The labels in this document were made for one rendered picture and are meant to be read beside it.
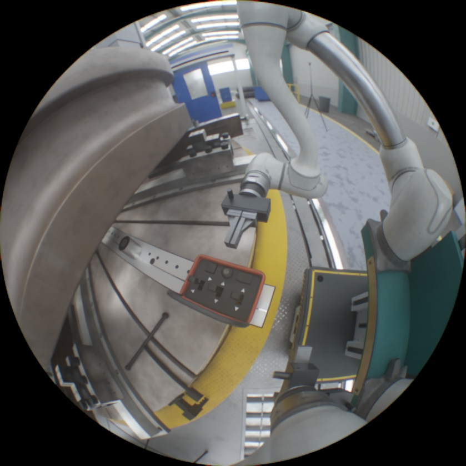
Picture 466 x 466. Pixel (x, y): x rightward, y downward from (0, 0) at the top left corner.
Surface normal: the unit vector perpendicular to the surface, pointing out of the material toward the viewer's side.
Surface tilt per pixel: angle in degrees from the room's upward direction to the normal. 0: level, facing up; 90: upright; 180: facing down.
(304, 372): 0
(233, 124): 90
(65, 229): 90
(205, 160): 90
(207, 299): 0
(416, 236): 87
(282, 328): 0
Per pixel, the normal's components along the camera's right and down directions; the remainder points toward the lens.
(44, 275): 0.86, 0.31
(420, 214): -0.94, 0.29
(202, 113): -0.01, 0.83
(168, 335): -0.20, -0.54
